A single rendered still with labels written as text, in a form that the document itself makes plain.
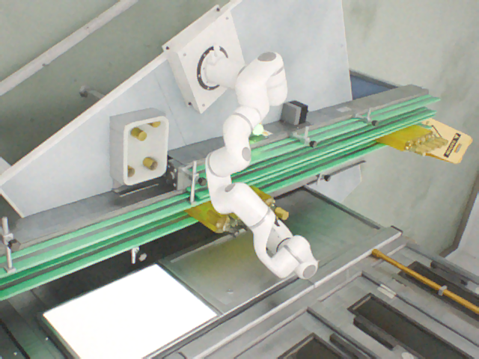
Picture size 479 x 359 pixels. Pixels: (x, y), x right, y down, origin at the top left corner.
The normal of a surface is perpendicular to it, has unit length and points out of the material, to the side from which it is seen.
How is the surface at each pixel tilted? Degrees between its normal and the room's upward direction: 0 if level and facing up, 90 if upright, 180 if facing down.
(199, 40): 4
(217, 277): 90
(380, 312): 90
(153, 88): 0
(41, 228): 90
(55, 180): 0
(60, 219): 90
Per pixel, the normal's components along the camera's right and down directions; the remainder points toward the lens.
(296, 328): 0.11, -0.88
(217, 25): 0.74, 0.36
